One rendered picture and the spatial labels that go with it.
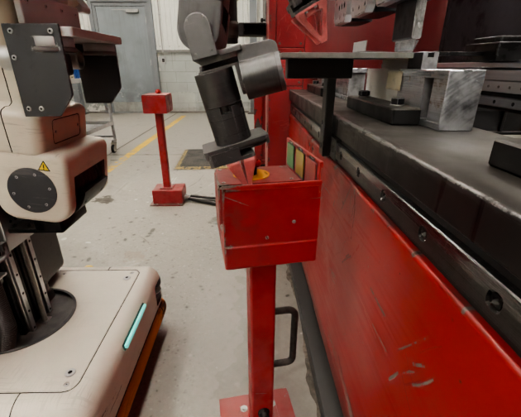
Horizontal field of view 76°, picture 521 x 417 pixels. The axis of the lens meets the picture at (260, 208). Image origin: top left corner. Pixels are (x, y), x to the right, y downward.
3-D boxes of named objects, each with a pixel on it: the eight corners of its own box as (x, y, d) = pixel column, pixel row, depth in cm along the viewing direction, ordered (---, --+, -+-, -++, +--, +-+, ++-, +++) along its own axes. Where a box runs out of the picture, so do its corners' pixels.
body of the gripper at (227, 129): (271, 145, 51) (259, 96, 48) (207, 165, 50) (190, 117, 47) (262, 136, 57) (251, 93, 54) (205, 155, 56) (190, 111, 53)
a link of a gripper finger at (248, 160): (267, 198, 54) (252, 142, 50) (226, 212, 54) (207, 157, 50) (259, 184, 60) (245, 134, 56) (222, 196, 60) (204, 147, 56)
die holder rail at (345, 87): (317, 89, 152) (317, 67, 149) (329, 89, 153) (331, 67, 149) (346, 100, 106) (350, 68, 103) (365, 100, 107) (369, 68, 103)
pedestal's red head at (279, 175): (217, 221, 74) (212, 140, 67) (286, 215, 76) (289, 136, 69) (225, 271, 56) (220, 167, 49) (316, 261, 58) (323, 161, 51)
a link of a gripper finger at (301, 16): (333, 35, 75) (315, -8, 72) (341, 31, 68) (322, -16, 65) (306, 50, 76) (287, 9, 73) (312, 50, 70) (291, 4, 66)
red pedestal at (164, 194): (156, 197, 270) (141, 88, 238) (187, 196, 271) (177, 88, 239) (150, 206, 252) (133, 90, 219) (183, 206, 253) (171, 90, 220)
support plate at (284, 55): (274, 59, 82) (274, 55, 81) (379, 59, 83) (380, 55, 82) (281, 58, 65) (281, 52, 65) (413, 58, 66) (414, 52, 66)
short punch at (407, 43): (390, 51, 78) (396, 4, 75) (399, 51, 78) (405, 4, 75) (409, 49, 69) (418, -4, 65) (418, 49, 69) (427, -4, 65)
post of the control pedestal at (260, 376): (249, 413, 89) (245, 234, 68) (268, 409, 90) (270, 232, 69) (252, 433, 84) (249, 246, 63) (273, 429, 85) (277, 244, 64)
